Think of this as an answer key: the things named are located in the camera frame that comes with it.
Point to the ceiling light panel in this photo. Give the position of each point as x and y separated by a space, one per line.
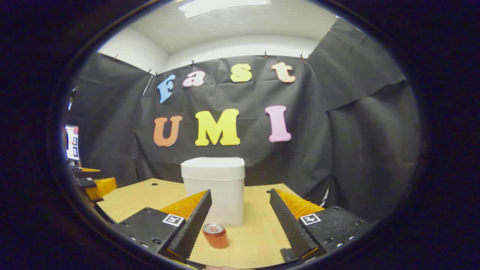
221 6

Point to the white desktop garbage bin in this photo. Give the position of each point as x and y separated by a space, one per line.
213 187

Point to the red pop can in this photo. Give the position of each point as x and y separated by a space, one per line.
216 238

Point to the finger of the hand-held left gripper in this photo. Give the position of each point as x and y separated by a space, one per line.
90 173
103 186

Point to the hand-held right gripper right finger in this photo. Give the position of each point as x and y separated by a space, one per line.
288 228

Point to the computer monitor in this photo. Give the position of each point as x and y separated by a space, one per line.
72 142

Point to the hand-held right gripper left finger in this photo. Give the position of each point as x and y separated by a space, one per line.
195 225

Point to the wooden desktop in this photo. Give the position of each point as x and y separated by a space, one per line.
255 240

